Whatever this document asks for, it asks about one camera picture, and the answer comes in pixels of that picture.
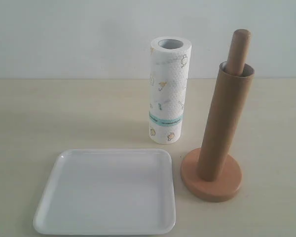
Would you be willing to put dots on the printed white paper towel roll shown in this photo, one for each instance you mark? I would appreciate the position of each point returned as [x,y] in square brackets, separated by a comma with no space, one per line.
[169,67]

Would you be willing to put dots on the brown cardboard tube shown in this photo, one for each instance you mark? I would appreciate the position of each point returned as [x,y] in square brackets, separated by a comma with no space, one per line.
[227,103]

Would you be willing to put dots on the wooden paper towel holder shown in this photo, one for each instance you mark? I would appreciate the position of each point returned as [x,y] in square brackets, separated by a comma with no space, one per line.
[227,184]

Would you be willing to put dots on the white square plastic tray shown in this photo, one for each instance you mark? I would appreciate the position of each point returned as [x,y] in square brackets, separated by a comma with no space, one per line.
[108,192]

